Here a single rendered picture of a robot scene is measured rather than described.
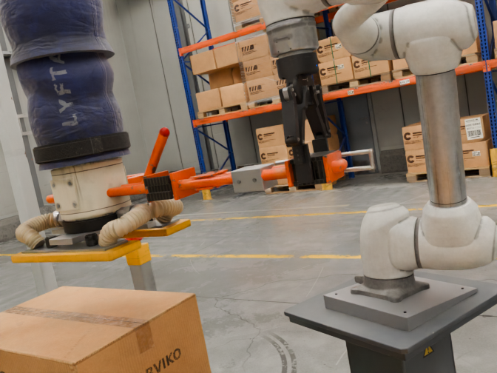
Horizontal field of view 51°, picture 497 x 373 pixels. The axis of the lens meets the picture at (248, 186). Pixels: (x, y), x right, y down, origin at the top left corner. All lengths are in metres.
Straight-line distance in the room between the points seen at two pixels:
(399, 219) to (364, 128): 8.35
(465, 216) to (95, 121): 1.00
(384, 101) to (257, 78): 2.33
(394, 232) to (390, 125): 8.25
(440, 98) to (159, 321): 0.92
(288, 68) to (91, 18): 0.53
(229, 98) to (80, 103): 8.65
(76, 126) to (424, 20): 0.88
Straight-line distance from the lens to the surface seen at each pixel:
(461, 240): 1.56
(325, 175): 0.92
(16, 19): 1.28
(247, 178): 1.01
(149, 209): 1.19
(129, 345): 1.30
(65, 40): 1.24
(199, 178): 1.08
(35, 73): 1.26
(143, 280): 2.01
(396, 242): 1.60
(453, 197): 1.54
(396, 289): 1.64
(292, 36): 0.94
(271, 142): 9.42
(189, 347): 1.45
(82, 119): 1.23
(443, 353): 1.79
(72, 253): 1.22
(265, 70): 9.31
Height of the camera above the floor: 1.38
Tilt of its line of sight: 7 degrees down
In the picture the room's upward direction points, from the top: 10 degrees counter-clockwise
